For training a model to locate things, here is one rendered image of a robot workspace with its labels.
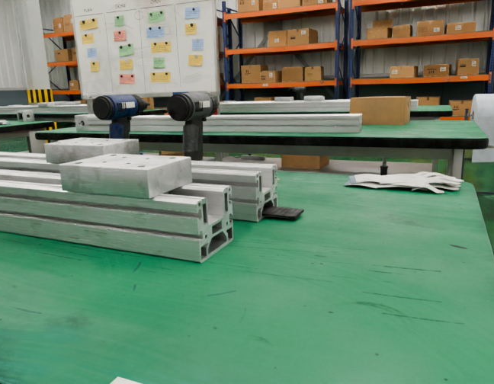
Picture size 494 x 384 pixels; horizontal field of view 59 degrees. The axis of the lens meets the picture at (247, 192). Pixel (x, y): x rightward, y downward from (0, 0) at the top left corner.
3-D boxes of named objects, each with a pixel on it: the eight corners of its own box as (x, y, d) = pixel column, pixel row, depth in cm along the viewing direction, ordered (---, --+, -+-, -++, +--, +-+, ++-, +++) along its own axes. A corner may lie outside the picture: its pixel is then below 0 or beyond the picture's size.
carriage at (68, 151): (47, 175, 93) (43, 143, 91) (86, 166, 102) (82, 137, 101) (106, 180, 86) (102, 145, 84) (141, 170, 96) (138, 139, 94)
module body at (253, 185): (-41, 190, 108) (-47, 157, 106) (-4, 182, 116) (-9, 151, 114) (257, 222, 75) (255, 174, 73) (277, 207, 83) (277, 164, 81)
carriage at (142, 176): (64, 208, 66) (58, 164, 64) (114, 192, 75) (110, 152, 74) (151, 218, 59) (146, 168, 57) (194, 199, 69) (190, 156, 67)
